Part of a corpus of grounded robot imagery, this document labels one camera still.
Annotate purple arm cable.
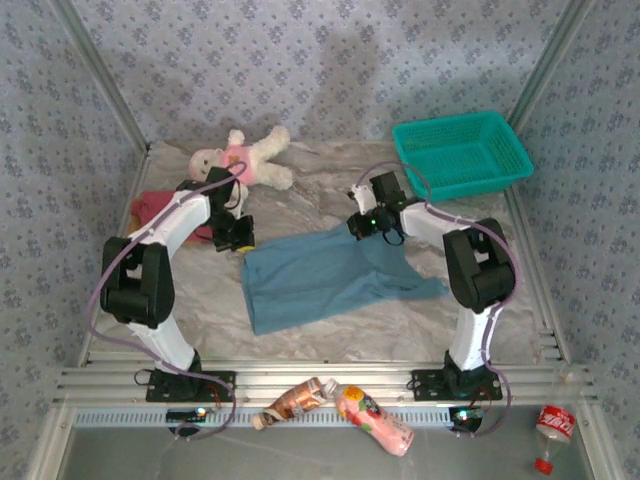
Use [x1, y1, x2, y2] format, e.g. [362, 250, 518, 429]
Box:
[87, 160, 251, 444]
[355, 160, 522, 440]

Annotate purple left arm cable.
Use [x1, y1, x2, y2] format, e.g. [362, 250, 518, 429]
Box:
[87, 160, 251, 444]

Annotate brown drink bottle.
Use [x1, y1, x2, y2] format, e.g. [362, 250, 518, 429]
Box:
[251, 375, 329, 431]

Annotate pink drink bottle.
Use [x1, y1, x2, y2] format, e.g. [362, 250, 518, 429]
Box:
[324, 378, 416, 457]

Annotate small circuit board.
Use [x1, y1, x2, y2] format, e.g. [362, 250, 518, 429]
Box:
[448, 405, 485, 432]
[165, 407, 209, 424]

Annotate aluminium frame post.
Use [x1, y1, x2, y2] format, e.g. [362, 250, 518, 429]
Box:
[47, 0, 154, 156]
[502, 0, 599, 134]

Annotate aluminium mounting rail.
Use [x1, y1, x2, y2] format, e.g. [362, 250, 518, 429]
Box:
[52, 349, 599, 407]

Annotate teal plastic basket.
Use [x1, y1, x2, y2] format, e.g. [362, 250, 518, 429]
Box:
[392, 109, 535, 204]

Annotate empty cola bottle red cap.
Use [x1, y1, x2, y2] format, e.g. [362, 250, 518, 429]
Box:
[533, 403, 577, 475]

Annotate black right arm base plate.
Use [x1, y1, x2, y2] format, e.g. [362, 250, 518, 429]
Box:
[409, 368, 504, 401]

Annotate aluminium frame leg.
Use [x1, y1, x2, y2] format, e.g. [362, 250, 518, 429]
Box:
[24, 405, 76, 480]
[574, 405, 624, 480]

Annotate grey slotted cable duct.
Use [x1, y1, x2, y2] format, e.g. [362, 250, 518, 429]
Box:
[72, 405, 454, 430]

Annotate red tank top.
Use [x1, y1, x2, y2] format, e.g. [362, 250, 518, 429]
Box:
[130, 189, 216, 245]

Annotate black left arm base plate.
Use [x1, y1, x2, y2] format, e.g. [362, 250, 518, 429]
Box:
[145, 368, 237, 403]

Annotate white teddy bear pink hoodie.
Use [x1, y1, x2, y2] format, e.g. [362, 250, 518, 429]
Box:
[188, 124, 295, 191]

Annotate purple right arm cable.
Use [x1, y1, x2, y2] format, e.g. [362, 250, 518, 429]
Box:
[355, 160, 522, 440]

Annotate blue tank top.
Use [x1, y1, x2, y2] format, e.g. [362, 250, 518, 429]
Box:
[241, 222, 451, 337]

